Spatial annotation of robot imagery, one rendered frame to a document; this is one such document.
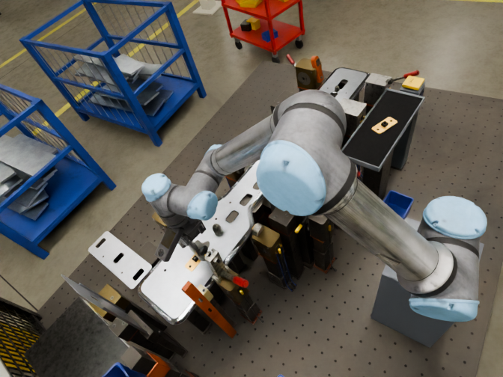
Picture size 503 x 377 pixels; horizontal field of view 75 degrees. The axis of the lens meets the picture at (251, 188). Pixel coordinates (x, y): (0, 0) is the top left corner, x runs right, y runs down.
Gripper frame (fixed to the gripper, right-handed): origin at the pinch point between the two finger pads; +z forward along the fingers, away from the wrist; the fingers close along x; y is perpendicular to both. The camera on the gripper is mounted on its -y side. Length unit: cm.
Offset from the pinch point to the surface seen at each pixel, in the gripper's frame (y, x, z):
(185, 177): 38, 59, 32
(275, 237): 18.5, -21.9, -3.2
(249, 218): 22.6, -6.3, 3.2
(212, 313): -10.2, -16.0, 7.1
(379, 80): 105, -17, -5
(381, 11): 364, 87, 90
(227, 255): 7.1, -8.3, 4.1
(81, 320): -36.9, 17.0, 2.4
